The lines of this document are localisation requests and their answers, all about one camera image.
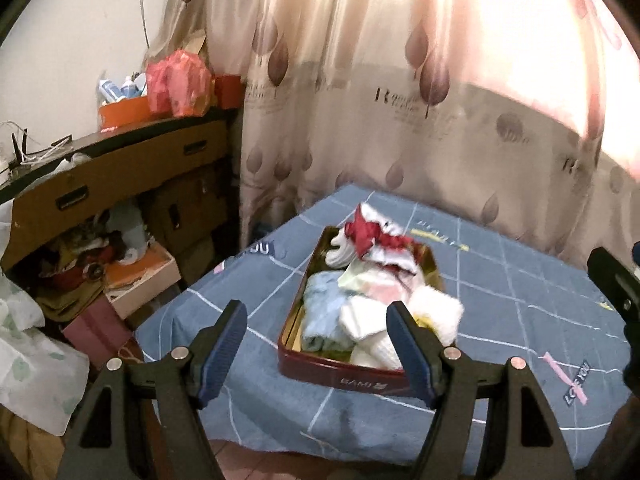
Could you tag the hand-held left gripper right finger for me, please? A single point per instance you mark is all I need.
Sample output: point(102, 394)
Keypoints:
point(410, 355)

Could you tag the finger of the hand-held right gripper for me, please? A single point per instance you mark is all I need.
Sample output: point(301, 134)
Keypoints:
point(612, 277)

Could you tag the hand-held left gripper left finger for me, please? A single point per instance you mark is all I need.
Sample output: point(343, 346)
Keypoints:
point(222, 350)

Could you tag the white fluffy towel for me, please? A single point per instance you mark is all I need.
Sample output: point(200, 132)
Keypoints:
point(440, 310)

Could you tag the red tin box gold interior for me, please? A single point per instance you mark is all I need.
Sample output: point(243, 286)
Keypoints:
point(350, 377)

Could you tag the light blue towel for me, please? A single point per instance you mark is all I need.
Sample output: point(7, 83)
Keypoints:
point(325, 310)

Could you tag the red and white sock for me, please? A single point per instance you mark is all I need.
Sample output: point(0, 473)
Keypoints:
point(367, 232)

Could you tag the orange white shoebox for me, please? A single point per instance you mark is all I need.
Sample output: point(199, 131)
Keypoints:
point(140, 280)

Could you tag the blue checked bedsheet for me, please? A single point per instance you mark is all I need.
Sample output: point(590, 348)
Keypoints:
point(500, 285)

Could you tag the pink box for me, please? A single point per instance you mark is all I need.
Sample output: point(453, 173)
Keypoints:
point(95, 332)

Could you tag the brown cardboard box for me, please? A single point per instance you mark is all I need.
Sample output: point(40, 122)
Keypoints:
point(185, 210)

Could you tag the light blue cloth bundle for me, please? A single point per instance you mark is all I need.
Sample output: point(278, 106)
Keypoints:
point(127, 227)

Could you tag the white green-print plastic bag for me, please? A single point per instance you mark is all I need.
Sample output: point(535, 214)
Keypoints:
point(30, 360)

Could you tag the brown wooden desk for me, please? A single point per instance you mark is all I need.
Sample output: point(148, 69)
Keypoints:
point(125, 175)

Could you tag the leaf print curtain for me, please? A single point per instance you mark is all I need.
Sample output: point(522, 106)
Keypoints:
point(400, 110)

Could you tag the orange box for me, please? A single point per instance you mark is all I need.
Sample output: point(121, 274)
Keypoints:
point(125, 112)

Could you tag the red plastic bag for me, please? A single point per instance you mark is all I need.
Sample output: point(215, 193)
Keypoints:
point(175, 82)

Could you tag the blue white bottle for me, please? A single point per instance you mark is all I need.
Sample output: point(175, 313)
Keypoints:
point(107, 91)

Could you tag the black router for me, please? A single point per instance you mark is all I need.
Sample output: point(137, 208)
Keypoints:
point(17, 152)

